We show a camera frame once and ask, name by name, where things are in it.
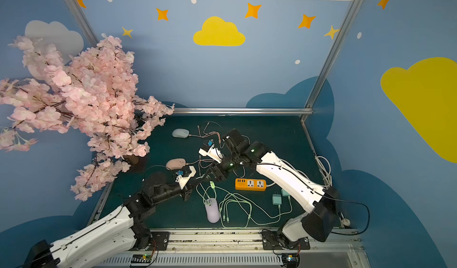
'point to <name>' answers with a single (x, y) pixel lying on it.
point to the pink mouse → (175, 164)
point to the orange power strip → (251, 184)
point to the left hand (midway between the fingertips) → (202, 175)
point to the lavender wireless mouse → (212, 210)
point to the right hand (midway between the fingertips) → (210, 172)
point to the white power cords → (324, 166)
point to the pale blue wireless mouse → (180, 133)
